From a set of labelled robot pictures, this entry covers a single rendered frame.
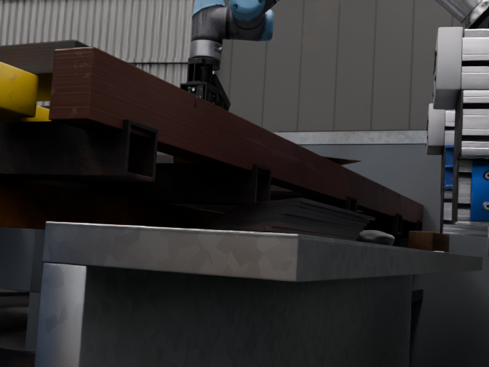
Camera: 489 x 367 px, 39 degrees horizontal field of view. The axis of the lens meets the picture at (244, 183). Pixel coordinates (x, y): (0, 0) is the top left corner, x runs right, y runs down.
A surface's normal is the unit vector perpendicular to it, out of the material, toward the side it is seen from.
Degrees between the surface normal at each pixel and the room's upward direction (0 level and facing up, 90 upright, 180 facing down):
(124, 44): 90
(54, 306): 90
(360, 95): 90
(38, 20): 90
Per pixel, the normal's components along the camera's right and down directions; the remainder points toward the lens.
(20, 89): 0.91, 0.02
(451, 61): -0.23, -0.11
